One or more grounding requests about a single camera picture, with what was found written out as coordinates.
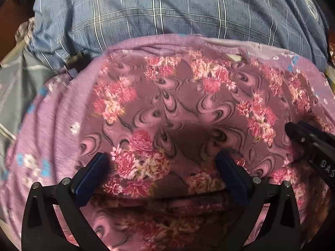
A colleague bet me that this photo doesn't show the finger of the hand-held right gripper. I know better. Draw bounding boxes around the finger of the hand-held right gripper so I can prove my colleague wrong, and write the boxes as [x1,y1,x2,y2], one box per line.
[285,122,321,153]

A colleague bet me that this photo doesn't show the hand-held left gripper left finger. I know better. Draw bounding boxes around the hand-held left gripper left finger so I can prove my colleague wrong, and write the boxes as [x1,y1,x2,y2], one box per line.
[21,152,111,251]

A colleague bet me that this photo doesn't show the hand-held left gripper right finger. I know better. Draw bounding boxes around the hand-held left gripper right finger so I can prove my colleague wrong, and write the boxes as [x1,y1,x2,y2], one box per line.
[215,152,305,251]

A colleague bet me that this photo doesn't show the mauve pink floral garment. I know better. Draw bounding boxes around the mauve pink floral garment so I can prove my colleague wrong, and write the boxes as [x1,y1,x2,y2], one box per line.
[77,49,335,251]

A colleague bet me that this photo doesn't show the purple flower print blanket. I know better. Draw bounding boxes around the purple flower print blanket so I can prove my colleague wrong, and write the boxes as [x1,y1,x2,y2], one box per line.
[4,33,335,251]

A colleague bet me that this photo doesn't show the grey bed sheet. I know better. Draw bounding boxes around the grey bed sheet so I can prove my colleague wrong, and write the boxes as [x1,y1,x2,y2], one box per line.
[0,43,72,216]

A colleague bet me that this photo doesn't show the white crumpled cloth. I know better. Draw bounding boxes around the white crumpled cloth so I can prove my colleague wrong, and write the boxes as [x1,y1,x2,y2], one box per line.
[14,17,36,44]

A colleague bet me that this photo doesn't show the brown wooden headboard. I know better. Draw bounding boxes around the brown wooden headboard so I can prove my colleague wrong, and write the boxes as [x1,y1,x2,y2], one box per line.
[0,0,36,59]

